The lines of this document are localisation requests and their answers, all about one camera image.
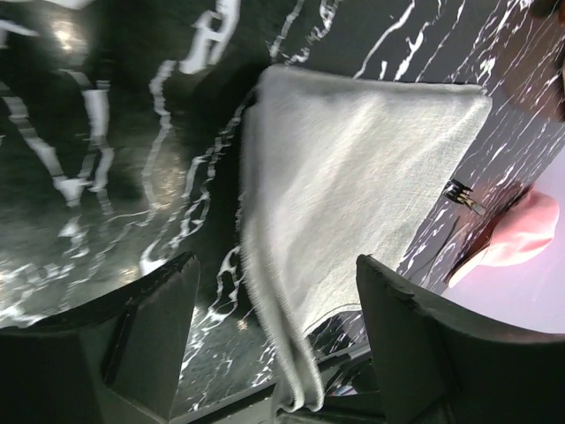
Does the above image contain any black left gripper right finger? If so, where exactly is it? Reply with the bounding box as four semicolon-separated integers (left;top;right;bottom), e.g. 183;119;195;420
357;255;564;423

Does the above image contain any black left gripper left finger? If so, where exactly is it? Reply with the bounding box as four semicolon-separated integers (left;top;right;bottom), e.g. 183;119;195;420
1;253;200;423

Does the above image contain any pink baseball cap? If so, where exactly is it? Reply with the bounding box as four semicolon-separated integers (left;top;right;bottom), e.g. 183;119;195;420
448;189;560;288

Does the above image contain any grey cloth napkin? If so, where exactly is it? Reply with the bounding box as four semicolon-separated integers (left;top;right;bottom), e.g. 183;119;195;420
240;65;492;412

